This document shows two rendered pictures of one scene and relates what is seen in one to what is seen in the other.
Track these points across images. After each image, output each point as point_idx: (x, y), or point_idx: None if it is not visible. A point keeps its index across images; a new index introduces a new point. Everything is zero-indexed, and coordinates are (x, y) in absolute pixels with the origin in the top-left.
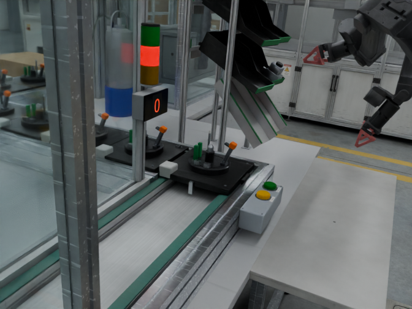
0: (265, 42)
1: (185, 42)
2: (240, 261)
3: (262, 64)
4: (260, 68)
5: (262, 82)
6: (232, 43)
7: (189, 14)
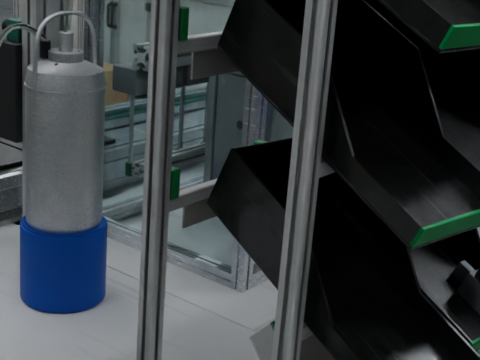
0: (431, 232)
1: (151, 183)
2: None
3: (462, 243)
4: (454, 263)
5: (436, 344)
6: (302, 216)
7: (161, 90)
